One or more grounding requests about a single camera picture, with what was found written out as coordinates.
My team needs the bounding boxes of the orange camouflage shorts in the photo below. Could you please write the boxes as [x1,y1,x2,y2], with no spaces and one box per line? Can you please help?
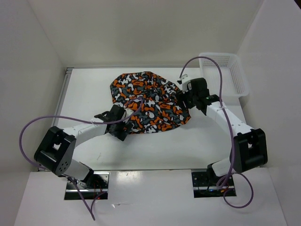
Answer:
[110,71,191,134]

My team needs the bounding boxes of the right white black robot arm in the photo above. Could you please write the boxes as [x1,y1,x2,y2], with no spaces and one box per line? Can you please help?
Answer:
[176,74,268,186]

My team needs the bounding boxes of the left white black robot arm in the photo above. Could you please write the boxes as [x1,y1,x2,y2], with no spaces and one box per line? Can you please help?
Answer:
[34,105,134,188]

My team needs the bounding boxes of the white perforated plastic basket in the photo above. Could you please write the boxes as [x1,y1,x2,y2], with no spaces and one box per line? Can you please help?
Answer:
[199,52,249,98]

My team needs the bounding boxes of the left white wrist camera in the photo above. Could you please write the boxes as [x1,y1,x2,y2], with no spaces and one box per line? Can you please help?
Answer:
[124,108,134,118]

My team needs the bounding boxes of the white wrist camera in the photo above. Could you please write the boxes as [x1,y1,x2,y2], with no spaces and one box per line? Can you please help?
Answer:
[124,108,134,118]
[177,74,191,93]

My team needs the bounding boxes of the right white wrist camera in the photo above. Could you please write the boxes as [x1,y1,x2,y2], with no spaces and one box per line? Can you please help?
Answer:
[177,74,191,93]

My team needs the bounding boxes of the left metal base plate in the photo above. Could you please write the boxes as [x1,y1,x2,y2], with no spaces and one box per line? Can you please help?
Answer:
[64,171,110,200]

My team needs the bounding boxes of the metal base plate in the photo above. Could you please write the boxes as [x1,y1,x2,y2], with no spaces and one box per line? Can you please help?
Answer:
[191,169,237,198]
[64,171,110,200]

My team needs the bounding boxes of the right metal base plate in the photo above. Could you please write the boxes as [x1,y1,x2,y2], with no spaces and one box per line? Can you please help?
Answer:
[191,169,237,198]

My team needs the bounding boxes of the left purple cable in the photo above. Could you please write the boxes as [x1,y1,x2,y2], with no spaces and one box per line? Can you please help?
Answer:
[18,98,144,221]

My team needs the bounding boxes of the purple cable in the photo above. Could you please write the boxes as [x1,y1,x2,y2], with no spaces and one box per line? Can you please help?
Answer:
[179,56,254,209]
[18,98,144,221]

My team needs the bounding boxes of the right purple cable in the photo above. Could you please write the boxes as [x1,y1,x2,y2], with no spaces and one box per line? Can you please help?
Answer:
[179,56,254,209]

